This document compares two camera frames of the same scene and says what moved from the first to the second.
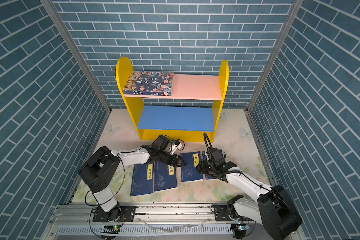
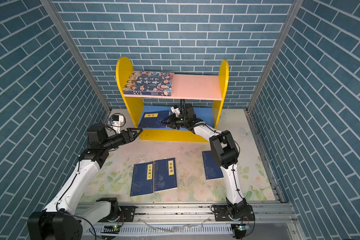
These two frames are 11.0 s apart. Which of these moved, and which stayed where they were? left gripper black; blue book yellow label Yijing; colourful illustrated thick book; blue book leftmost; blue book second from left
Moved: blue book yellow label Yijing; left gripper black
Stayed: colourful illustrated thick book; blue book second from left; blue book leftmost
